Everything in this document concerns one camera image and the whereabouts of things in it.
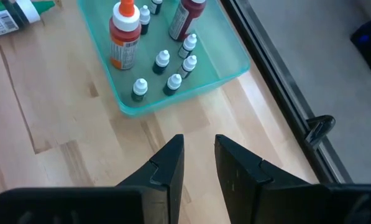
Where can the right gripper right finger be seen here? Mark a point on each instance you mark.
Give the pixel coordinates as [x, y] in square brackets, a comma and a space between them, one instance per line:
[238, 171]

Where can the black aluminium table frame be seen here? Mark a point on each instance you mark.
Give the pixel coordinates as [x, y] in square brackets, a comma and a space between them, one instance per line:
[267, 62]

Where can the red-tipped dark red bottle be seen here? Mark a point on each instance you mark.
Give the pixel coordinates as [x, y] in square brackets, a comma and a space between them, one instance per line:
[185, 18]

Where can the orange-tipped red coloring bottle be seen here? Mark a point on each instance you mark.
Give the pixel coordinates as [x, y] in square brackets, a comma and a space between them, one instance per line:
[124, 46]

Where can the dark blue object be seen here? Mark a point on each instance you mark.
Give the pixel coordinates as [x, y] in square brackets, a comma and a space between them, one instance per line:
[368, 43]

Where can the black frame hook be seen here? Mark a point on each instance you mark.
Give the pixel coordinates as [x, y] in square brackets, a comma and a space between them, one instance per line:
[320, 127]

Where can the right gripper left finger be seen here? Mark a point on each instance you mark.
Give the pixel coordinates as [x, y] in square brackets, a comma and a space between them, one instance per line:
[169, 165]

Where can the teal translucent plastic tray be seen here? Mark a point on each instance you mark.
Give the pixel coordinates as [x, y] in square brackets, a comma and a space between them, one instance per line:
[216, 53]

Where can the green food coloring bottle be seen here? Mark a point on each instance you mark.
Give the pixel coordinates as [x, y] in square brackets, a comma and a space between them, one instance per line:
[5, 18]

